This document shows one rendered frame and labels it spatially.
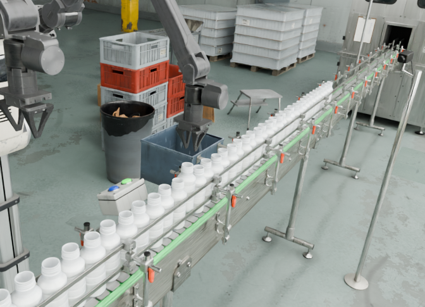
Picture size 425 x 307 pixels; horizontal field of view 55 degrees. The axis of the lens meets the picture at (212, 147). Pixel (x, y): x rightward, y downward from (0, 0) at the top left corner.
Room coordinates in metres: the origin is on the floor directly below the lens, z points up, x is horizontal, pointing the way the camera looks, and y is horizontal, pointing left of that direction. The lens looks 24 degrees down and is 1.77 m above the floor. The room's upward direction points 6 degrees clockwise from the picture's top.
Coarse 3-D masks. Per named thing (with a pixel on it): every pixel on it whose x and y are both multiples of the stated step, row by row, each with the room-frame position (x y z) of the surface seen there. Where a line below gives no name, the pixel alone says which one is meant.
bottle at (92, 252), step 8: (88, 232) 0.80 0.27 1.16; (96, 232) 0.80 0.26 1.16; (88, 240) 0.77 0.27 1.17; (96, 240) 0.78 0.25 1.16; (88, 248) 0.77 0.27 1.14; (96, 248) 0.78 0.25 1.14; (80, 256) 0.77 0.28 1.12; (88, 256) 0.76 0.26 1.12; (96, 256) 0.77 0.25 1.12; (104, 256) 0.79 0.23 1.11; (88, 264) 0.76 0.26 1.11; (104, 264) 0.79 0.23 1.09; (96, 272) 0.76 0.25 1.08; (104, 272) 0.78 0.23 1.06; (88, 280) 0.76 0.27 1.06; (96, 280) 0.76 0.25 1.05; (88, 288) 0.76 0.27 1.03; (104, 288) 0.78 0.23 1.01; (96, 296) 0.76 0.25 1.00
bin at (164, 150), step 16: (144, 144) 1.87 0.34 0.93; (160, 144) 2.02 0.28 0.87; (176, 144) 2.14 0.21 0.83; (192, 144) 2.09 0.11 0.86; (208, 144) 2.05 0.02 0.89; (144, 160) 1.87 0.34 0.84; (160, 160) 1.82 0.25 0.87; (176, 160) 1.78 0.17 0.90; (192, 160) 1.74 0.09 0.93; (144, 176) 1.87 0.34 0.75; (160, 176) 1.82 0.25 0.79
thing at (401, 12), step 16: (352, 0) 5.74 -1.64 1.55; (368, 0) 5.60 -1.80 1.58; (384, 0) 5.52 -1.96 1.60; (400, 0) 5.43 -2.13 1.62; (416, 0) 5.35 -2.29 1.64; (352, 16) 5.68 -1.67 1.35; (384, 16) 5.50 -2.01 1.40; (400, 16) 5.40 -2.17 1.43; (416, 16) 5.32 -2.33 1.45; (352, 32) 5.66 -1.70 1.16; (384, 32) 5.44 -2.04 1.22; (400, 32) 5.83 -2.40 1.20; (416, 32) 5.30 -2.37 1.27; (352, 48) 5.64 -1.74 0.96; (368, 48) 5.54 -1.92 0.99; (416, 48) 5.28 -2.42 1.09; (400, 64) 5.42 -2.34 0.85; (416, 64) 5.27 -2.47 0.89; (384, 80) 5.41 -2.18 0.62; (400, 80) 5.31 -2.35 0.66; (368, 96) 5.48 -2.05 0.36; (384, 96) 5.38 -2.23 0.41; (400, 96) 5.29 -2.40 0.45; (416, 96) 5.20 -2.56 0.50; (368, 112) 5.47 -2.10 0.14; (384, 112) 5.36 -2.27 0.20; (400, 112) 5.26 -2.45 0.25; (416, 112) 5.18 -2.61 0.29
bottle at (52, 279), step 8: (48, 264) 0.70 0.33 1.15; (56, 264) 0.70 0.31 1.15; (48, 272) 0.67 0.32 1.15; (56, 272) 0.67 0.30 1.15; (40, 280) 0.67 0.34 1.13; (48, 280) 0.67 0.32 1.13; (56, 280) 0.67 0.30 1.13; (64, 280) 0.68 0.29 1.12; (48, 288) 0.66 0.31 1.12; (56, 288) 0.66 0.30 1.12; (48, 296) 0.65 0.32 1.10; (64, 296) 0.68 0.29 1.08; (48, 304) 0.65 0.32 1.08; (56, 304) 0.66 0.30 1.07; (64, 304) 0.67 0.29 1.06
